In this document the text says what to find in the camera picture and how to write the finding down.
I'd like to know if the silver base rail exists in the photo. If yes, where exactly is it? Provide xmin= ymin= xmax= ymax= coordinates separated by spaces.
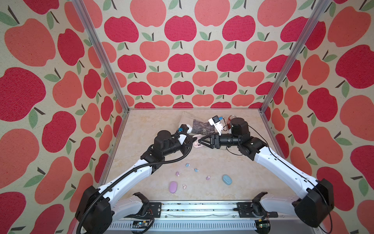
xmin=105 ymin=201 xmax=310 ymax=234

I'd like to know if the purple earbud charging case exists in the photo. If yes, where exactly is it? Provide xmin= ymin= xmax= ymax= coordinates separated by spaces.
xmin=168 ymin=181 xmax=178 ymax=194

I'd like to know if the black corrugated cable conduit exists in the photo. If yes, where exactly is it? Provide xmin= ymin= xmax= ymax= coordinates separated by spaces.
xmin=75 ymin=133 xmax=193 ymax=234

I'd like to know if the aluminium frame post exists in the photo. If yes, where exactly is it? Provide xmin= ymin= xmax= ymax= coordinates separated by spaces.
xmin=72 ymin=1 xmax=130 ymax=114
xmin=259 ymin=1 xmax=332 ymax=115

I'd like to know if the left aluminium frame post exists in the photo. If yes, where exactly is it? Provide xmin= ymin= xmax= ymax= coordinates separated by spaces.
xmin=72 ymin=1 xmax=130 ymax=114

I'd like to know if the red cola can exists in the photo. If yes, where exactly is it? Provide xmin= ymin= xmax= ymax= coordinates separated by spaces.
xmin=227 ymin=115 xmax=237 ymax=130

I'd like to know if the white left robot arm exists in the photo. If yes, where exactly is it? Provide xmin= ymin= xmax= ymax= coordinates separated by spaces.
xmin=75 ymin=124 xmax=195 ymax=234

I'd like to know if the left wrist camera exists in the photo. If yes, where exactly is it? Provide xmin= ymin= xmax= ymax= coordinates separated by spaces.
xmin=176 ymin=124 xmax=192 ymax=145

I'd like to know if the blue earbud charging case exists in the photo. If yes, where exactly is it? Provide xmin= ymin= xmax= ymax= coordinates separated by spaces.
xmin=222 ymin=175 xmax=232 ymax=185

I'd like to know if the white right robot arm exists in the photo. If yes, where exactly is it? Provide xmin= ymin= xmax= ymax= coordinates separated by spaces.
xmin=198 ymin=117 xmax=334 ymax=228

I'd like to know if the right aluminium frame post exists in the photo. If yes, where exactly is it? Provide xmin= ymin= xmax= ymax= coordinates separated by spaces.
xmin=259 ymin=1 xmax=332 ymax=115

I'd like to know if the pink earbud charging case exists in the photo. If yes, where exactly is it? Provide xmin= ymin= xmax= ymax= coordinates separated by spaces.
xmin=192 ymin=134 xmax=203 ymax=148

